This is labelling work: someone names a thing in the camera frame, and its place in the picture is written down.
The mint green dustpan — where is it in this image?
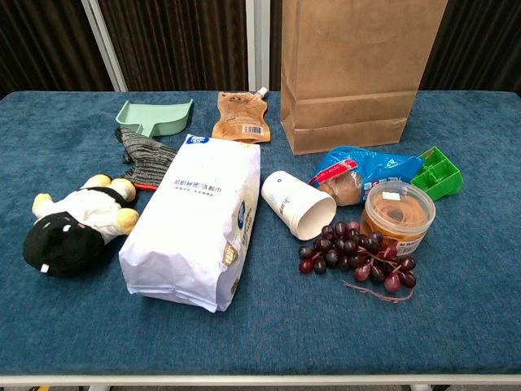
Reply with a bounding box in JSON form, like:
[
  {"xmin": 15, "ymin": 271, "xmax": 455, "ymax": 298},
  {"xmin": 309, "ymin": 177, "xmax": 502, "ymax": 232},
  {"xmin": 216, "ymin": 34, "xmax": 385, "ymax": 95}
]
[{"xmin": 115, "ymin": 99, "xmax": 195, "ymax": 137}]

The white metal table frame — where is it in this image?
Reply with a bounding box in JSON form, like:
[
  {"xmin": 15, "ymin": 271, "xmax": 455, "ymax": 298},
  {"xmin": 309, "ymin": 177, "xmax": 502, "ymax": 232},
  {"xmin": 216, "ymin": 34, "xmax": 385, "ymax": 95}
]
[{"xmin": 0, "ymin": 373, "xmax": 521, "ymax": 391}]

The blue plastic bread package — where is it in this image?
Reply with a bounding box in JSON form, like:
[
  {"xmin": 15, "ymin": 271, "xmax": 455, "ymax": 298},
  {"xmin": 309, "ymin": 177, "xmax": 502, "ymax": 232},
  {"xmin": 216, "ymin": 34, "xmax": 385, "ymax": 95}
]
[{"xmin": 308, "ymin": 145, "xmax": 425, "ymax": 207}]

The grey striped knit glove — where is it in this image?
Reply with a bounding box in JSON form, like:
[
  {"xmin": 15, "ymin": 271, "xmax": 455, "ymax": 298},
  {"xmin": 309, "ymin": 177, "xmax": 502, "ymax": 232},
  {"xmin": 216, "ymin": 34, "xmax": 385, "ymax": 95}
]
[{"xmin": 113, "ymin": 126, "xmax": 178, "ymax": 192}]

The large white paper package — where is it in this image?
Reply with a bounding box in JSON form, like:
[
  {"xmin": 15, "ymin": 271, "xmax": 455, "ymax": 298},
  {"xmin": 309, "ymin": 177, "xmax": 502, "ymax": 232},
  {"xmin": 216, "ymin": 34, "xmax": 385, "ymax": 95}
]
[{"xmin": 118, "ymin": 133, "xmax": 262, "ymax": 314}]

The brown spout pouch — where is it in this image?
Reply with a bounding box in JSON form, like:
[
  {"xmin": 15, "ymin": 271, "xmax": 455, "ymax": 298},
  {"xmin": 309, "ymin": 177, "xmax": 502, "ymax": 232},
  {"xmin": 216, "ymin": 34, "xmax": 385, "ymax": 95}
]
[{"xmin": 211, "ymin": 86, "xmax": 272, "ymax": 144}]

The brown paper bag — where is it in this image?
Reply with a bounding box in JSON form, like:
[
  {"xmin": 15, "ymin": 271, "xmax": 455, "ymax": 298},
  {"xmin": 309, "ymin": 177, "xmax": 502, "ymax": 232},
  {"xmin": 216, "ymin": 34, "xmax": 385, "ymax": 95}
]
[{"xmin": 279, "ymin": 0, "xmax": 449, "ymax": 156}]

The black and white plush toy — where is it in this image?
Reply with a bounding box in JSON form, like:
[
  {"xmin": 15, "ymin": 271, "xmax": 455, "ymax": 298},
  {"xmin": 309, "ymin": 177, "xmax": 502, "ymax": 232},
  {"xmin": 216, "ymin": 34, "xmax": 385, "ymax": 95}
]
[{"xmin": 22, "ymin": 174, "xmax": 140, "ymax": 278}]

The green plastic block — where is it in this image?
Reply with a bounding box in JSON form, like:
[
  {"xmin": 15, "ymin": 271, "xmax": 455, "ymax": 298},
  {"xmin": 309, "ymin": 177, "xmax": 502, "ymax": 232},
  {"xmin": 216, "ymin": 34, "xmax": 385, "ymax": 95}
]
[{"xmin": 409, "ymin": 146, "xmax": 465, "ymax": 202}]

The purple grape bunch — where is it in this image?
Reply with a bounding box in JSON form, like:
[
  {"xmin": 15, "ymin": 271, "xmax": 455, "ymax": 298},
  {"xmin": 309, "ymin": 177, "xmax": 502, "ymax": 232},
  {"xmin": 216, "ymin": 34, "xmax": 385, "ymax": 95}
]
[{"xmin": 297, "ymin": 220, "xmax": 418, "ymax": 305}]

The blue felt table mat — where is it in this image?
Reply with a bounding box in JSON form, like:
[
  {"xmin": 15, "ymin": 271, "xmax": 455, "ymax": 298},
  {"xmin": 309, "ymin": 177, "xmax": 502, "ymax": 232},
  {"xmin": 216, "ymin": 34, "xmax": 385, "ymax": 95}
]
[{"xmin": 0, "ymin": 90, "xmax": 521, "ymax": 376}]

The white paper cup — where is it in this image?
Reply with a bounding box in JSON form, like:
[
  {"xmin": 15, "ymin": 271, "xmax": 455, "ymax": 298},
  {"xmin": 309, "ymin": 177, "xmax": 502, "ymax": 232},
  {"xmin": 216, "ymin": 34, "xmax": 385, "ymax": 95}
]
[{"xmin": 260, "ymin": 170, "xmax": 338, "ymax": 241}]

